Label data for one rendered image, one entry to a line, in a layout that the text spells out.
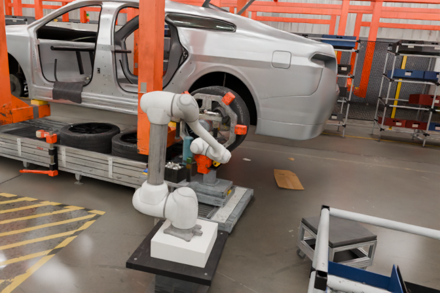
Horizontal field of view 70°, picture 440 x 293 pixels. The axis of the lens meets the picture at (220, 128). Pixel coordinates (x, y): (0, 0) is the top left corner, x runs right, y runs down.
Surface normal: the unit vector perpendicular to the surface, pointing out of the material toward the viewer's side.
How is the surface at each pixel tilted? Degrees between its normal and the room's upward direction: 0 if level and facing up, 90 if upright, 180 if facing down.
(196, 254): 90
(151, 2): 90
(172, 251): 90
